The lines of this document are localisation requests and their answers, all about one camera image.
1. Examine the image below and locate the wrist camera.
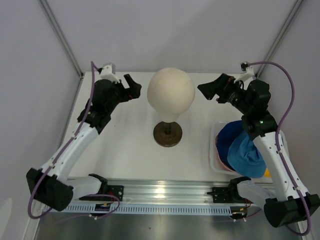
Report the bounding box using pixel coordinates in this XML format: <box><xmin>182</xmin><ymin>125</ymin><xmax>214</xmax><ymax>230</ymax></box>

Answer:
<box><xmin>235</xmin><ymin>61</ymin><xmax>255</xmax><ymax>82</ymax></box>
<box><xmin>99</xmin><ymin>63</ymin><xmax>120</xmax><ymax>84</ymax></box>

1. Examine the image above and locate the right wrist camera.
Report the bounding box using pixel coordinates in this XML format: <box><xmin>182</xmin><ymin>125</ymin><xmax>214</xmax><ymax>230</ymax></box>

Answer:
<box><xmin>235</xmin><ymin>61</ymin><xmax>255</xmax><ymax>82</ymax></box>

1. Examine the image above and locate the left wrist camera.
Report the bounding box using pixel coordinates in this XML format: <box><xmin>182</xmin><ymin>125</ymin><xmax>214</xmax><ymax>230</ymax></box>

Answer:
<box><xmin>99</xmin><ymin>63</ymin><xmax>120</xmax><ymax>84</ymax></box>

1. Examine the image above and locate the light blue bucket hat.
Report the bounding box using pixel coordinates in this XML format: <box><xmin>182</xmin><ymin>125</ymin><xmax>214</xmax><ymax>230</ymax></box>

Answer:
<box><xmin>227</xmin><ymin>131</ymin><xmax>267</xmax><ymax>179</ymax></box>

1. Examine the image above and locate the aluminium front rail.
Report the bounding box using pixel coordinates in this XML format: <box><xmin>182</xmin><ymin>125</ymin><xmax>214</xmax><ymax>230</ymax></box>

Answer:
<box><xmin>32</xmin><ymin>178</ymin><xmax>306</xmax><ymax>207</ymax></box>

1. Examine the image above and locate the white plastic basket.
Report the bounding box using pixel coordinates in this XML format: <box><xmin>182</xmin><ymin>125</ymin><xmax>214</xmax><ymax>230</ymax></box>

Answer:
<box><xmin>209</xmin><ymin>121</ymin><xmax>289</xmax><ymax>184</ymax></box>

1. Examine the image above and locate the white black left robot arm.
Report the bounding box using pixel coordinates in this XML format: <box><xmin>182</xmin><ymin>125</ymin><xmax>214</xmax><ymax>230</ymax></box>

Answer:
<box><xmin>26</xmin><ymin>74</ymin><xmax>142</xmax><ymax>212</ymax></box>

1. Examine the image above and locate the yellow bucket hat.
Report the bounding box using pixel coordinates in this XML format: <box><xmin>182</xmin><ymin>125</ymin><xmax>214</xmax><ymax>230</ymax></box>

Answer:
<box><xmin>263</xmin><ymin>168</ymin><xmax>271</xmax><ymax>178</ymax></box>

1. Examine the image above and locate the mannequin head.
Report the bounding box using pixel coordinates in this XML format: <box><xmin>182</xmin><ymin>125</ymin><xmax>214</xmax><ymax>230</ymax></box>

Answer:
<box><xmin>147</xmin><ymin>67</ymin><xmax>195</xmax><ymax>148</ymax></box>

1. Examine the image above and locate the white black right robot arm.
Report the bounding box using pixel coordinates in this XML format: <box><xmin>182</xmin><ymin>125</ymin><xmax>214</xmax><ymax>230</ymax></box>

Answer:
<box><xmin>197</xmin><ymin>73</ymin><xmax>320</xmax><ymax>228</ymax></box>

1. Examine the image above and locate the aluminium right corner post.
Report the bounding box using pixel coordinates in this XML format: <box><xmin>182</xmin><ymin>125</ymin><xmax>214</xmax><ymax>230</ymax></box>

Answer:
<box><xmin>262</xmin><ymin>0</ymin><xmax>307</xmax><ymax>62</ymax></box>

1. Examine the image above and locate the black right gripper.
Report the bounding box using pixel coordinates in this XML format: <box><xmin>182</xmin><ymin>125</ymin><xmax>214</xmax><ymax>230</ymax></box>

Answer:
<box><xmin>197</xmin><ymin>73</ymin><xmax>252</xmax><ymax>115</ymax></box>

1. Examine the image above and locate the aluminium corner post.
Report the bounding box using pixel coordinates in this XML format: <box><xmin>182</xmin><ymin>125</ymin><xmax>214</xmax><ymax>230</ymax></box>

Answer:
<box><xmin>262</xmin><ymin>0</ymin><xmax>307</xmax><ymax>62</ymax></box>
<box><xmin>37</xmin><ymin>0</ymin><xmax>84</xmax><ymax>78</ymax></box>

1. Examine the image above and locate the aluminium left corner post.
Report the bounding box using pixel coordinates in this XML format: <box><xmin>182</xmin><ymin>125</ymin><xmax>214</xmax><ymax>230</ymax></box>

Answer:
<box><xmin>37</xmin><ymin>0</ymin><xmax>84</xmax><ymax>78</ymax></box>

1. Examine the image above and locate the dark blue bucket hat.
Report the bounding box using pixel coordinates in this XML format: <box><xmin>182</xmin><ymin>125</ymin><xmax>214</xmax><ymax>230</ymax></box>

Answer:
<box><xmin>217</xmin><ymin>120</ymin><xmax>244</xmax><ymax>170</ymax></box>

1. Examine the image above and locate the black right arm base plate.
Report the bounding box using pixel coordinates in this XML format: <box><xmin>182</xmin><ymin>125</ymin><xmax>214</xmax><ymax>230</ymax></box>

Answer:
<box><xmin>206</xmin><ymin>187</ymin><xmax>255</xmax><ymax>204</ymax></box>

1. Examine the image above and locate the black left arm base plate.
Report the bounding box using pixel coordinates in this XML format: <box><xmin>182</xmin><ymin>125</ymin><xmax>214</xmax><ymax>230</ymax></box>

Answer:
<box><xmin>79</xmin><ymin>183</ymin><xmax>125</xmax><ymax>202</ymax></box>

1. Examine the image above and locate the white slotted cable duct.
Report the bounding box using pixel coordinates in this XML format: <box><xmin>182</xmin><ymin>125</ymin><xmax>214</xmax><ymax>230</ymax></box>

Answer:
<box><xmin>42</xmin><ymin>203</ymin><xmax>233</xmax><ymax>216</ymax></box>

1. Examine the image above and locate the pink bucket hat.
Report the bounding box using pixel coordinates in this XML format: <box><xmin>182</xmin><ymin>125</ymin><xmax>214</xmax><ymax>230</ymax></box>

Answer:
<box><xmin>215</xmin><ymin>136</ymin><xmax>236</xmax><ymax>173</ymax></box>

